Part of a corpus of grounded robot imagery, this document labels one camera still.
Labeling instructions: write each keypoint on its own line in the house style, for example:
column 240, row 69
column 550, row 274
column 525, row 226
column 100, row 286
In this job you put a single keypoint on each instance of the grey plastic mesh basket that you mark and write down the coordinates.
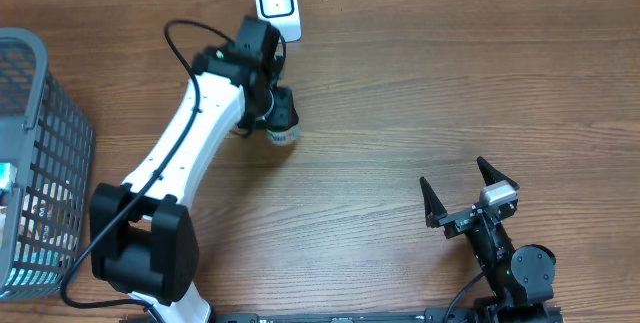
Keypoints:
column 51, row 142

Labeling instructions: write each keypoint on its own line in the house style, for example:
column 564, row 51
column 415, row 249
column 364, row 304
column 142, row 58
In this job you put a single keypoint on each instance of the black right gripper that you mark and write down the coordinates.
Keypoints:
column 459, row 222

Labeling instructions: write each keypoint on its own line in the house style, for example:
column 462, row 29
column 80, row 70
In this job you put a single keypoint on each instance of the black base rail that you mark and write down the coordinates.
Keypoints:
column 340, row 317

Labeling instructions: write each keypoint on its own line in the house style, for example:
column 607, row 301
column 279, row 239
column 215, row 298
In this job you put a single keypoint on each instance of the teal box in basket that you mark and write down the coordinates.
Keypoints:
column 8, row 174

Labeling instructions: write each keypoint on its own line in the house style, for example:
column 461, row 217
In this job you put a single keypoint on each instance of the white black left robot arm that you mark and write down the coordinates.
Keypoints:
column 143, row 242

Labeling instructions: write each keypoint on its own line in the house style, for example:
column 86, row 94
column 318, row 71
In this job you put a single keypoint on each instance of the green lid spice jar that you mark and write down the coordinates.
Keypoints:
column 283, row 138

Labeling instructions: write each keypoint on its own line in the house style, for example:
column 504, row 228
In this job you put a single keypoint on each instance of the white barcode scanner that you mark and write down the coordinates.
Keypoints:
column 282, row 14

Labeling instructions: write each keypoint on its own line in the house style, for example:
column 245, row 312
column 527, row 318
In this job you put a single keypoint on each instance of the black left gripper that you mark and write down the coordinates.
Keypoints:
column 286, row 100

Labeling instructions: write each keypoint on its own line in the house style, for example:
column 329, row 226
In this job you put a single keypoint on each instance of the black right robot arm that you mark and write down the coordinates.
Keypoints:
column 514, row 285

